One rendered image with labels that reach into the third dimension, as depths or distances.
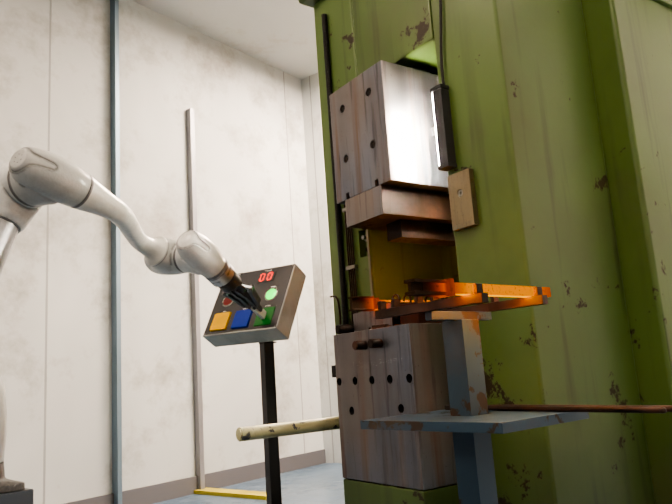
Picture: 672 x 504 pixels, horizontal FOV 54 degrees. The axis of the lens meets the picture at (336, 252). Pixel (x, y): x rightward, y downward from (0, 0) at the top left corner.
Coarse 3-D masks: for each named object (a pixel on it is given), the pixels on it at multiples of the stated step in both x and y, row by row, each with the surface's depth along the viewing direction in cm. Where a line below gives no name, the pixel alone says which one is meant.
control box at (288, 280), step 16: (256, 272) 250; (272, 272) 245; (288, 272) 241; (256, 288) 244; (272, 288) 239; (288, 288) 236; (272, 304) 234; (288, 304) 234; (208, 320) 247; (272, 320) 229; (288, 320) 233; (208, 336) 242; (224, 336) 239; (240, 336) 236; (256, 336) 234; (272, 336) 231; (288, 336) 231
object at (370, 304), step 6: (354, 300) 200; (360, 300) 202; (366, 300) 203; (372, 300) 204; (378, 300) 203; (384, 300) 206; (390, 300) 207; (402, 300) 210; (408, 300) 211; (354, 306) 200; (360, 306) 201; (366, 306) 203; (372, 306) 204
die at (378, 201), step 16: (368, 192) 211; (384, 192) 206; (400, 192) 210; (416, 192) 214; (432, 192) 218; (352, 208) 218; (368, 208) 211; (384, 208) 205; (400, 208) 209; (416, 208) 213; (432, 208) 217; (448, 208) 221; (352, 224) 218; (368, 224) 218; (384, 224) 220
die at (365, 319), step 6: (390, 306) 199; (360, 312) 212; (366, 312) 209; (372, 312) 207; (354, 318) 214; (360, 318) 212; (366, 318) 209; (372, 318) 206; (390, 318) 199; (354, 324) 214; (360, 324) 211; (366, 324) 209; (372, 324) 206; (378, 324) 204; (390, 324) 199; (354, 330) 214; (360, 330) 211
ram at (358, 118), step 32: (384, 64) 210; (352, 96) 221; (384, 96) 207; (416, 96) 215; (352, 128) 220; (384, 128) 206; (416, 128) 213; (352, 160) 220; (384, 160) 205; (416, 160) 210; (352, 192) 219; (448, 192) 221
